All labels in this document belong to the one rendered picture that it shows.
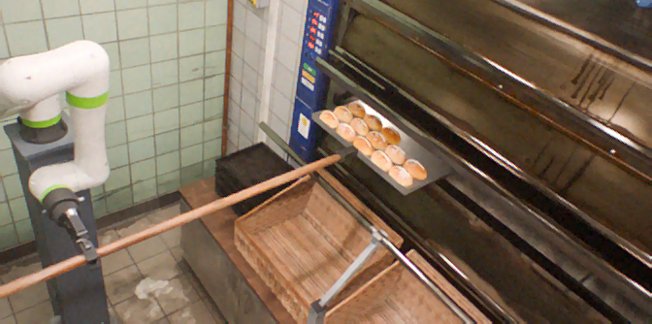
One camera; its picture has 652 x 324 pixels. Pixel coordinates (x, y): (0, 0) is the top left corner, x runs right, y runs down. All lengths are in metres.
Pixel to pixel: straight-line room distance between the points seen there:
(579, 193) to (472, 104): 0.43
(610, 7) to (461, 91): 0.53
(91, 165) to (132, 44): 1.09
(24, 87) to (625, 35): 1.50
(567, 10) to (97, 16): 1.96
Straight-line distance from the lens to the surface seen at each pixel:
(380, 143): 2.05
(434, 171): 2.05
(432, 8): 1.82
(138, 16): 2.71
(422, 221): 2.11
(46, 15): 2.58
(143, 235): 1.62
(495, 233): 1.91
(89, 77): 1.55
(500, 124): 1.75
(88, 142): 1.72
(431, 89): 1.88
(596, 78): 1.57
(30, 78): 1.48
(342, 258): 2.42
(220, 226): 2.50
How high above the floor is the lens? 2.38
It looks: 35 degrees down
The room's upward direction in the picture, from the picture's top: 10 degrees clockwise
